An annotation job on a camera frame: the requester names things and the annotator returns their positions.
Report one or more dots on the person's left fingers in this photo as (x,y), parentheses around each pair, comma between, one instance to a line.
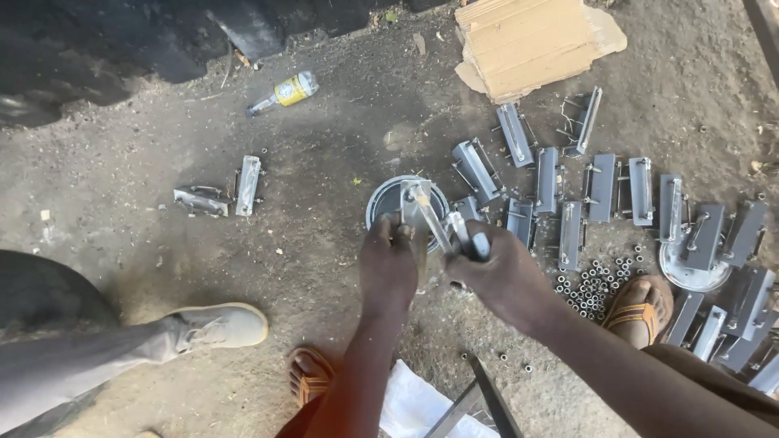
(389,230)

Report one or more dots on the person's right hand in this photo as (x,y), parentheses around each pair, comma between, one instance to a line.
(505,280)

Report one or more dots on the round metal lid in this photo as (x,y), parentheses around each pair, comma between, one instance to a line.
(691,278)

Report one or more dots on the group of grey metal brackets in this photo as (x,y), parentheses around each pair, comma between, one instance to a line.
(602,188)

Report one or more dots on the person's brown sandal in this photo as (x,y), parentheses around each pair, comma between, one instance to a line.
(636,313)
(311,383)

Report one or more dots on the person's right brown sandal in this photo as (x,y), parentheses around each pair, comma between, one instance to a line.
(636,313)

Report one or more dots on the pile of steel nuts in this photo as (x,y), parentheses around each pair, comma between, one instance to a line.
(593,289)

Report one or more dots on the torn brown cardboard sheet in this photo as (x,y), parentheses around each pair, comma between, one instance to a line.
(529,45)

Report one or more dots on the steel spanner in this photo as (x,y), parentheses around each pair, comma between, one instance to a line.
(465,234)

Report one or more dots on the person's foot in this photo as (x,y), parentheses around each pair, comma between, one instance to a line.
(307,368)
(638,295)

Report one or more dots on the shiny single metal bracket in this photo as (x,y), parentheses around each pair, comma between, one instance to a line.
(199,202)
(248,185)

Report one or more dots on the white woven sack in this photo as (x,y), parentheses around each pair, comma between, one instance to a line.
(414,401)

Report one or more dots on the person's left brown sandal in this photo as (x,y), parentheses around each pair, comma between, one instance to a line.
(311,383)

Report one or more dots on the person's left foot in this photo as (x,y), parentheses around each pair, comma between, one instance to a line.
(307,368)

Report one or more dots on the dark metal beam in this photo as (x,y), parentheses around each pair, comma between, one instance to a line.
(765,33)

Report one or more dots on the steel angle bar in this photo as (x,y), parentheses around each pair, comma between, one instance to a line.
(487,395)

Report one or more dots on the person's right leg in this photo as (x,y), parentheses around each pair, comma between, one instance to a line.
(712,368)

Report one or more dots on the person's right foot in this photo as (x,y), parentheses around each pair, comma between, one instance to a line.
(638,295)

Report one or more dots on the round metal tin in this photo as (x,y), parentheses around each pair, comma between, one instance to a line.
(383,201)

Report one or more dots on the person's left hand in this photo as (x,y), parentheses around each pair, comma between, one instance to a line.
(389,274)

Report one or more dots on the plastic bottle with yellow label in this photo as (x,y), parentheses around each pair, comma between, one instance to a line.
(291,90)

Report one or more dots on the person's right fingers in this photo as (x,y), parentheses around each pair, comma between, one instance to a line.
(471,246)

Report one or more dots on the grey metal bracket with bolt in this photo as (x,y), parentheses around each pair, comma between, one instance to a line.
(416,204)

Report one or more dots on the black rubber heap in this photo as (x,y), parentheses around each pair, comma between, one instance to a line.
(122,42)

